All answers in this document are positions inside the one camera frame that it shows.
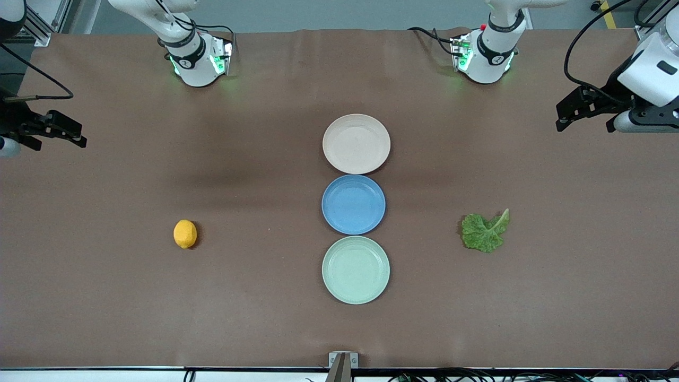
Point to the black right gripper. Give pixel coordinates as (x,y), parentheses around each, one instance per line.
(16,119)

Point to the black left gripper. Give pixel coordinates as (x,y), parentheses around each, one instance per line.
(611,93)

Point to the yellow lemon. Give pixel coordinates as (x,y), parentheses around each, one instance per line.
(185,234)

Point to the green lettuce leaf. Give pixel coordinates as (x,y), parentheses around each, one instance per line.
(480,236)

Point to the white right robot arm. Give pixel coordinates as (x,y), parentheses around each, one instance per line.
(196,69)

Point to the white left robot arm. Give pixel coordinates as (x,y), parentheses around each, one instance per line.
(490,63)

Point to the brown table mat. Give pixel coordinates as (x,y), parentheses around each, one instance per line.
(159,297)

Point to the beige round plate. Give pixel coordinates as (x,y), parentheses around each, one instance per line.
(355,144)

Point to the blue round plate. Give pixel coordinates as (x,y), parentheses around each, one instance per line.
(353,204)

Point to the pale green round plate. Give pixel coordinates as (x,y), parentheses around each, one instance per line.
(355,270)

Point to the aluminium frame profile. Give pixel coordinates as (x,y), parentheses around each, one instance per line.
(644,33)
(45,24)

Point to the white table edge rail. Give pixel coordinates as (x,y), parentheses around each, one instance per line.
(95,375)

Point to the grey metal bracket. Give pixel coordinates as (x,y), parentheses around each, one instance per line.
(354,359)

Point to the brown camera pole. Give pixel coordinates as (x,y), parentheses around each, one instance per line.
(339,372)

